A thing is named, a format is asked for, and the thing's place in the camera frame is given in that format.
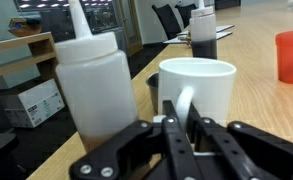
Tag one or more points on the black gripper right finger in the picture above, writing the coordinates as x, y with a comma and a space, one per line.
252, 153

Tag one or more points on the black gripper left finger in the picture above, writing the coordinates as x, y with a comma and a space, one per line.
136, 153

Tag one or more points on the white ceramic mug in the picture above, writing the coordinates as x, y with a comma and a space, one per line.
202, 86

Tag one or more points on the white translucent squeeze bottle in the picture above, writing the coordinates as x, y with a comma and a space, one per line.
96, 93

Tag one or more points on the large orange plastic cup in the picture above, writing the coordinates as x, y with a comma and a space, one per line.
291, 56

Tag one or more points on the white printed cardboard box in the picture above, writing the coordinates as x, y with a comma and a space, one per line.
36, 105

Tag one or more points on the crumpled brown paper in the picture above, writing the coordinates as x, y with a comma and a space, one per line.
184, 38

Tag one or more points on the half-full dark sauce squeeze bottle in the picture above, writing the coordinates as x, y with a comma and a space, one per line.
203, 36

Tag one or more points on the wooden door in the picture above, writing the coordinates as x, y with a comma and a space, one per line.
131, 26

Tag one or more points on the black office chair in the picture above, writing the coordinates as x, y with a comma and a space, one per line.
167, 21
187, 13

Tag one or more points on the light wooden shelf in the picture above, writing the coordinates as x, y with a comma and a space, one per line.
19, 56

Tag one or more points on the small brown tray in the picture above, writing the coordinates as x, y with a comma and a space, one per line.
24, 28

